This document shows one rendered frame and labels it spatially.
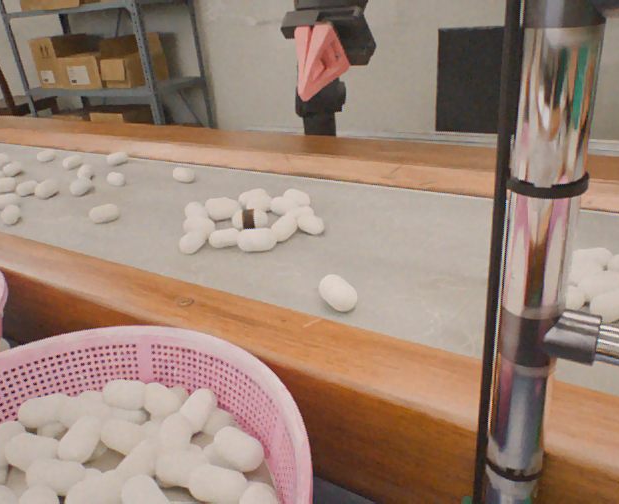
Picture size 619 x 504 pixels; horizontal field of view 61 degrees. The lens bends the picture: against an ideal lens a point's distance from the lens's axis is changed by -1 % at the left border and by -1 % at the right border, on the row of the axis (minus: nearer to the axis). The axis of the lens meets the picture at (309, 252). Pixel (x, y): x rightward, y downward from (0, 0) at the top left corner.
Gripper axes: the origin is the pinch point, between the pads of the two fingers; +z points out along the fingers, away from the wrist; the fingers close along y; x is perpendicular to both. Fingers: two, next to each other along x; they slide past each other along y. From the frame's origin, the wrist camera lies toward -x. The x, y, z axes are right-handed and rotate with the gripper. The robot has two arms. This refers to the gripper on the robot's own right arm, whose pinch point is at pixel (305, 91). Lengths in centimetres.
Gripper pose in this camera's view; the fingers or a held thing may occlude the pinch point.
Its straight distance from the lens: 63.9
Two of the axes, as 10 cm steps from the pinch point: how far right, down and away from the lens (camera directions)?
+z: -3.4, 9.0, -2.8
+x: 4.1, 4.1, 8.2
